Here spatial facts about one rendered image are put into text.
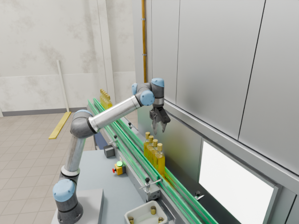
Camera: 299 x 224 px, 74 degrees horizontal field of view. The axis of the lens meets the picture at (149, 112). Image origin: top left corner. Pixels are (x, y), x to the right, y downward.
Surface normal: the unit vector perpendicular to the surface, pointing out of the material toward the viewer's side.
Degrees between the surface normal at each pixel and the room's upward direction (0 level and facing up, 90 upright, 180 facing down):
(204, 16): 90
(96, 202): 2
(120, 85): 90
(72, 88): 90
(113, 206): 0
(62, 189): 6
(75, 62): 90
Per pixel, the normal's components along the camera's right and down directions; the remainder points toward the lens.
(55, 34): 0.11, 0.41
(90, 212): -0.04, -0.92
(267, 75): -0.88, 0.21
